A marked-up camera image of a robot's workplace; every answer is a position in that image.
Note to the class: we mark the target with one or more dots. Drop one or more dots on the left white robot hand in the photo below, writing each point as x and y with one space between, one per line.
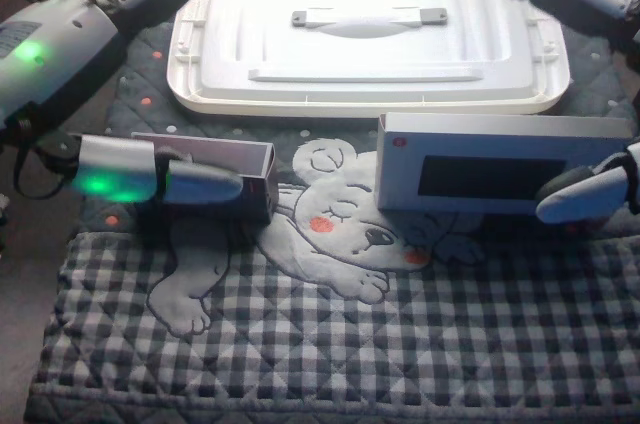
55 54

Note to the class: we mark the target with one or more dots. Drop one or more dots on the white box with dark window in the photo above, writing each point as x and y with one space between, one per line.
405 169

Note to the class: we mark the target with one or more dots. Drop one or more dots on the grey box with slot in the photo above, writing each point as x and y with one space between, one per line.
257 194

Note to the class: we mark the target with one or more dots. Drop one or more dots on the white plastic tray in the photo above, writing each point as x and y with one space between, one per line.
370 64

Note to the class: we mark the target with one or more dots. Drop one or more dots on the grey bear print quilt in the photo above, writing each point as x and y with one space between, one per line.
320 334

